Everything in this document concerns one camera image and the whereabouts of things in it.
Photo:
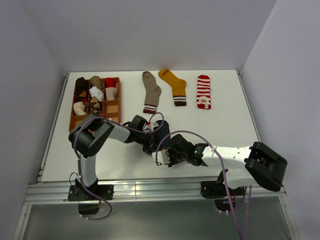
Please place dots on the rolled taupe socks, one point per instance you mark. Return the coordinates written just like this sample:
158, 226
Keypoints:
96, 81

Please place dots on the aluminium frame rail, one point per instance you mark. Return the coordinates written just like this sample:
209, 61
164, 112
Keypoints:
147, 190

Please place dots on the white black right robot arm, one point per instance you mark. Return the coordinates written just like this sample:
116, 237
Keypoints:
250, 165

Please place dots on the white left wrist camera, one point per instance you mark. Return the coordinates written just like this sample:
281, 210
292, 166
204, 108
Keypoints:
150, 127

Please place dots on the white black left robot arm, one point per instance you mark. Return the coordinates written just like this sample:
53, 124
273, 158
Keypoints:
90, 135

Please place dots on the mustard yellow sock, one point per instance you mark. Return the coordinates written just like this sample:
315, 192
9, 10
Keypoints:
178, 87

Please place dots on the brown argyle sock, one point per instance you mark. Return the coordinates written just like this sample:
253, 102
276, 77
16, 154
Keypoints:
95, 106

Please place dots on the rolled red socks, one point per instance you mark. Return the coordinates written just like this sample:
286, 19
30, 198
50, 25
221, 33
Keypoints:
111, 82

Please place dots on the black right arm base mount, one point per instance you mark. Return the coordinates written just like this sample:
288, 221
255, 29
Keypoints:
216, 190

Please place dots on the red white striped sock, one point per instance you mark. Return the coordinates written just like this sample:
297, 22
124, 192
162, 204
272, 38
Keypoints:
203, 95

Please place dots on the rolled dark argyle socks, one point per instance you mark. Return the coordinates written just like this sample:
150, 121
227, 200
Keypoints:
81, 91

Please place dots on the taupe sock with striped cuff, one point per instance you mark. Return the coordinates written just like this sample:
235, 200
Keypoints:
152, 93

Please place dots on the rolled cream socks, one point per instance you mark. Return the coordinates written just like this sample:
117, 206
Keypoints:
111, 93

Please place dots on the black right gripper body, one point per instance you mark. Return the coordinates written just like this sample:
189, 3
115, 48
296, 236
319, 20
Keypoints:
176, 157

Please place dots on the navy blue sock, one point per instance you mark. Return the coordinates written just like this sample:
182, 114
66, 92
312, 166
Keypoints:
160, 134

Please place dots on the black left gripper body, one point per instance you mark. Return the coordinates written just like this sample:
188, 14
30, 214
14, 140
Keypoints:
146, 140

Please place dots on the rolled white socks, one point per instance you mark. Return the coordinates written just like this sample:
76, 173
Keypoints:
95, 92

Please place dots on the wooden compartment tray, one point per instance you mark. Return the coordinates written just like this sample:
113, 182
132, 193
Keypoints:
110, 109

